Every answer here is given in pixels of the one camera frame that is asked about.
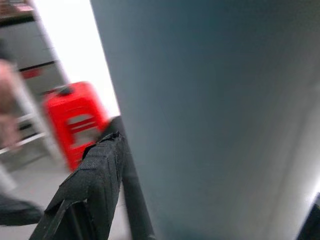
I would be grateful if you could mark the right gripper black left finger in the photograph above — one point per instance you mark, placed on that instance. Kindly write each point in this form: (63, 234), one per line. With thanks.
(95, 187)

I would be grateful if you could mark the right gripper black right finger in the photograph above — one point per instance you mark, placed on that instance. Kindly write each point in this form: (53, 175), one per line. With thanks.
(312, 225)

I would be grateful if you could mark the white plastic table leg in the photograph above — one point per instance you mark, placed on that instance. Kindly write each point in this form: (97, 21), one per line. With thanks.
(200, 100)

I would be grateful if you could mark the red plastic stool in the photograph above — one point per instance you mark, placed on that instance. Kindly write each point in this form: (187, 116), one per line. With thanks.
(75, 105)

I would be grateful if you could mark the person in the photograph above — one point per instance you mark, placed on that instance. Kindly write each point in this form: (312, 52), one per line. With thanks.
(6, 105)

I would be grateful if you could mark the grey metal shelf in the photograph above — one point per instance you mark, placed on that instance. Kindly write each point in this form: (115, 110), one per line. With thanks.
(37, 50)

